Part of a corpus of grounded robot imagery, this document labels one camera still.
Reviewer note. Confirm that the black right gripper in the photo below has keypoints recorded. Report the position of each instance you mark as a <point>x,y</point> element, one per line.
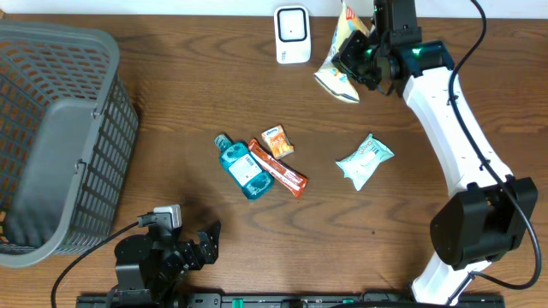
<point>343,58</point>

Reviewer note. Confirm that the grey plastic basket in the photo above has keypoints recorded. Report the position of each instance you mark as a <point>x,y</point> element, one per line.
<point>68,130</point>

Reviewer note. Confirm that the teal mouthwash bottle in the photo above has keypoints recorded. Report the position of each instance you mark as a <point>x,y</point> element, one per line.
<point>237,160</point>

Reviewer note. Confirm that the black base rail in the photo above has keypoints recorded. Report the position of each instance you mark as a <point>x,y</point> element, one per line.
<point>367,299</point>

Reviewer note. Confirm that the yellow snack bag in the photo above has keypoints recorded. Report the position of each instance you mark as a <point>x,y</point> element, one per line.
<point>328,76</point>

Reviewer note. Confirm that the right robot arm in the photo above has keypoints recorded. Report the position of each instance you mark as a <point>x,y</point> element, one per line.
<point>488,212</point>

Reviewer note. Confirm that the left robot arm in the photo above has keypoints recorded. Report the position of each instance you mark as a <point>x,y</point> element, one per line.
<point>135,286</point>

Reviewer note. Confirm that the white barcode scanner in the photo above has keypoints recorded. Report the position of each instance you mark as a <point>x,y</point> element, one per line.
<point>292,34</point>

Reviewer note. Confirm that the pale wet wipes pack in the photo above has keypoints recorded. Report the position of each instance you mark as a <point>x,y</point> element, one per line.
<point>360,165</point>

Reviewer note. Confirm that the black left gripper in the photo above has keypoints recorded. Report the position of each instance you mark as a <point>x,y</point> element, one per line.
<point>208,251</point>

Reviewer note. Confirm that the orange snack bar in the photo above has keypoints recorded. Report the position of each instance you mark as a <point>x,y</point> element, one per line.
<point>292,180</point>

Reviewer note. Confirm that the small orange tissue pack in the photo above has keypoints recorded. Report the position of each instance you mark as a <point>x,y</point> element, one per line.
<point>277,141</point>

